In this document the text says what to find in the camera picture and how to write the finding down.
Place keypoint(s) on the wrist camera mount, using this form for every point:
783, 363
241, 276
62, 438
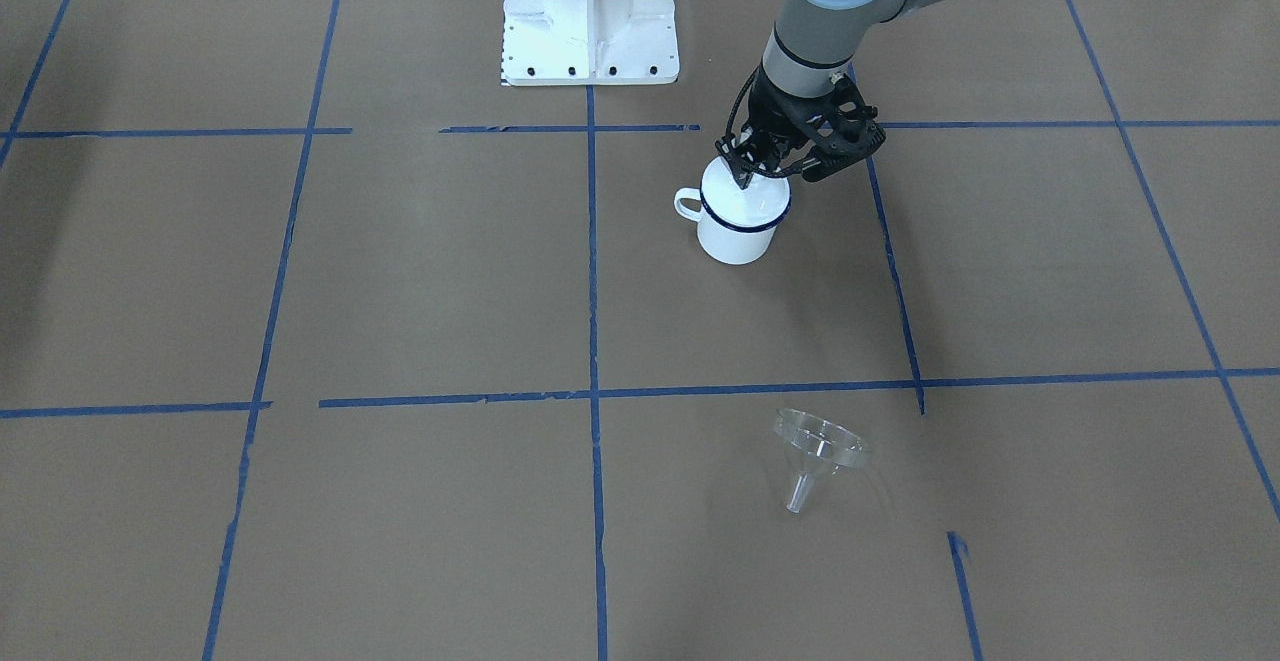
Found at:
842, 127

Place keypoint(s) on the clear plastic funnel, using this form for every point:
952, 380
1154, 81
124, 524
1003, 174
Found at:
816, 449

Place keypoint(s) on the white enamel cup lid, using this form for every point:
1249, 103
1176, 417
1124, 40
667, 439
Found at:
763, 206

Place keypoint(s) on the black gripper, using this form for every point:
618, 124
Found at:
773, 116

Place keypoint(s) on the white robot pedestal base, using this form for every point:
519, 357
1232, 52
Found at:
578, 42

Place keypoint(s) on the white enamel mug blue rim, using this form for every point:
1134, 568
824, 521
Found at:
721, 243

